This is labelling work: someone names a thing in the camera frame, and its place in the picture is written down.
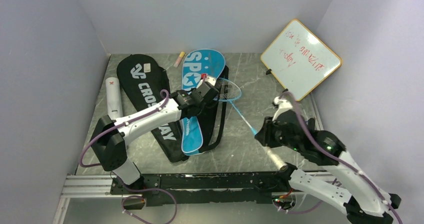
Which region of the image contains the blue racket cover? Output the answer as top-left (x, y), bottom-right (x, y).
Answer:
top-left (181, 49), bottom-right (226, 156)

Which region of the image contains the blue white badminton racket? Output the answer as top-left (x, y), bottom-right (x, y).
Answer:
top-left (215, 77), bottom-right (288, 172)

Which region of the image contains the black racket cover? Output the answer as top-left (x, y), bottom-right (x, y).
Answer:
top-left (116, 54), bottom-right (189, 163)

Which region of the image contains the white shuttlecock tube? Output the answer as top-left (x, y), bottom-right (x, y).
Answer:
top-left (105, 77), bottom-right (123, 120)

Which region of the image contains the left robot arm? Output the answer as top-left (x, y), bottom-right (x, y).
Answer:
top-left (88, 75), bottom-right (220, 194)

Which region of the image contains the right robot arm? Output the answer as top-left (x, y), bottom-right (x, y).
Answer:
top-left (254, 96), bottom-right (402, 224)

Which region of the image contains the white dry erase board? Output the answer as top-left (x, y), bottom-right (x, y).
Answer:
top-left (260, 19), bottom-right (342, 101)

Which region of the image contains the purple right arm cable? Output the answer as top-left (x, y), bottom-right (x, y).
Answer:
top-left (273, 90), bottom-right (403, 224)

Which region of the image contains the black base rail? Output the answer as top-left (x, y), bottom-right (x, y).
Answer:
top-left (110, 171), bottom-right (291, 207)

